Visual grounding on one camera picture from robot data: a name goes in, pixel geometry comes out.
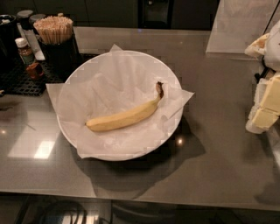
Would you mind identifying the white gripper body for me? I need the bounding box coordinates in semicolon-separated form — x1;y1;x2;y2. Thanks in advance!
264;20;280;72

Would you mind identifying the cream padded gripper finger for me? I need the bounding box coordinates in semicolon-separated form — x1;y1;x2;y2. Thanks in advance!
244;33;270;58
246;74;280;134

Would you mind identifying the yellow banana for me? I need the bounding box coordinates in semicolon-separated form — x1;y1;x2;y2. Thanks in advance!
86;81;164;132

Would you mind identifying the white bowl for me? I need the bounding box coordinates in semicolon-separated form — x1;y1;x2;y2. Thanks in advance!
56;50;185;162

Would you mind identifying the black monitor in background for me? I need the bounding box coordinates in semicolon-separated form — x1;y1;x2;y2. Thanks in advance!
137;0;174;29

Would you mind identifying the white paper liner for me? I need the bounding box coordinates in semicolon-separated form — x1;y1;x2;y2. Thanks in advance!
45;43;195;160

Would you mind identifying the black chopstick holder cup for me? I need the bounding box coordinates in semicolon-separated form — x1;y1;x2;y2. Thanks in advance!
39;34;81;81

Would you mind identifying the bundle of wooden chopsticks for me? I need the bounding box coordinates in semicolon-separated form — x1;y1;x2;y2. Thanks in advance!
33;16;74;45

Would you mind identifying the small red-brown jar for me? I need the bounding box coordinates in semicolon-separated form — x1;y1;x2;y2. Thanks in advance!
26;62;44;80

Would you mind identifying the white flat packet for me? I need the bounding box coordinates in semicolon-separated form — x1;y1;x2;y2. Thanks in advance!
17;23;46;61

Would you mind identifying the small brown sauce bottle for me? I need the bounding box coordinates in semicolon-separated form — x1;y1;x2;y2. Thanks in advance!
15;38;35;66

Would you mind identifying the grey lidded shaker jar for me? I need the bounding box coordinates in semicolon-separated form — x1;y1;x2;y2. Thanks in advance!
17;10;33;30

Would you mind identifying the black grid mat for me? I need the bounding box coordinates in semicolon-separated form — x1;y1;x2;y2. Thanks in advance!
0;52;99;97

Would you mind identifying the black container far left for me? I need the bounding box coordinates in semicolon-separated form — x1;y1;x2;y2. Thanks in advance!
0;15;20;73

